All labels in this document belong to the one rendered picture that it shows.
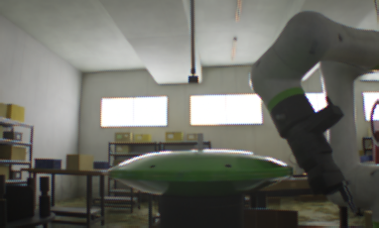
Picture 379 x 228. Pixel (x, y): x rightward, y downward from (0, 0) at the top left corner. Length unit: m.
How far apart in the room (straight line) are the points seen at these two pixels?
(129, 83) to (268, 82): 9.52
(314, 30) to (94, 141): 9.76
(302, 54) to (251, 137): 8.81
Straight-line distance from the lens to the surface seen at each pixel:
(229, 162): 0.39
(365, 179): 0.93
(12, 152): 6.55
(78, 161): 5.10
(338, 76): 1.02
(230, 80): 9.67
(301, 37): 0.59
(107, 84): 10.34
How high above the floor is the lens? 1.07
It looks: 10 degrees up
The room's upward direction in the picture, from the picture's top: straight up
